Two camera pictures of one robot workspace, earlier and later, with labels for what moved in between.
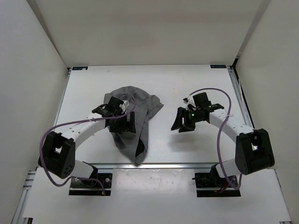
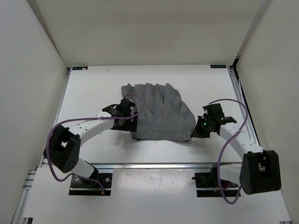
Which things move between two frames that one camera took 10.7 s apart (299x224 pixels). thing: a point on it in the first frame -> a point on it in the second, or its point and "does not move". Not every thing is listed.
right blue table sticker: (217, 66) does not move
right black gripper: (178, 122) -> (197, 132)
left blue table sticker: (85, 68) does not move
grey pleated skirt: (134, 145) -> (161, 115)
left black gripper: (130, 125) does not move
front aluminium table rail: (153, 165) does not move
